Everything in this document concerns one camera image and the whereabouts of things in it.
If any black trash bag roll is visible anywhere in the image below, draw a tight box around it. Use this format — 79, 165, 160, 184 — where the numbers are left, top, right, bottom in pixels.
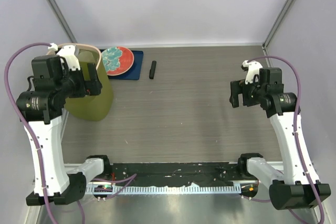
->
149, 60, 157, 80

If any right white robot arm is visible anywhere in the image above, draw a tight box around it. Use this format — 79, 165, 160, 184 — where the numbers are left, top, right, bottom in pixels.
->
229, 62, 331, 210

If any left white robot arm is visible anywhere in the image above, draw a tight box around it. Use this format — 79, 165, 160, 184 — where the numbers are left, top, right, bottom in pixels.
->
16, 55, 112, 206

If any olive green trash bin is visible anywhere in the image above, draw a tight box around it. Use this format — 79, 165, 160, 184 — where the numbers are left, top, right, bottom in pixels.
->
47, 43, 113, 121

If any red patterned plate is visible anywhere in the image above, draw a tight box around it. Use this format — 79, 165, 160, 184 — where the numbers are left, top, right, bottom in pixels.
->
101, 47, 134, 77

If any blue tray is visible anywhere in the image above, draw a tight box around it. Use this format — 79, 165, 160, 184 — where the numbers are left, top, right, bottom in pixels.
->
108, 49, 144, 80

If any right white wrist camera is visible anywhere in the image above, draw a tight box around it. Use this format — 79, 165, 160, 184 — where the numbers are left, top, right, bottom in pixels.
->
241, 60, 263, 84

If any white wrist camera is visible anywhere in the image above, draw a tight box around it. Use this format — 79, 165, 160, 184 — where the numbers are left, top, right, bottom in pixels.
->
48, 43, 81, 71
241, 60, 263, 84

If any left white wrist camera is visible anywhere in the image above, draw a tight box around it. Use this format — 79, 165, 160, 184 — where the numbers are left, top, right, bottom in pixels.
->
48, 43, 81, 71

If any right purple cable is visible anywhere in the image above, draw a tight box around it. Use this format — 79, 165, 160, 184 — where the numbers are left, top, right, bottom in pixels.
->
246, 55, 326, 224

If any purple cable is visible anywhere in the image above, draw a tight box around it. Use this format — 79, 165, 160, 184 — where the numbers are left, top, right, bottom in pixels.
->
246, 55, 326, 224
4, 41, 86, 224

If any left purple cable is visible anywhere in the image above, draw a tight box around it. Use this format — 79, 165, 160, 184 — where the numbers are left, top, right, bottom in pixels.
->
4, 41, 86, 224

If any white slotted cable duct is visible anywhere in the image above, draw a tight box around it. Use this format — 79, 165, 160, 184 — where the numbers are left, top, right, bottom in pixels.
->
85, 184, 241, 196

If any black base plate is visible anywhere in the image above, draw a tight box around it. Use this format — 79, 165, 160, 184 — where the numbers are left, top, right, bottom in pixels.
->
86, 161, 263, 187

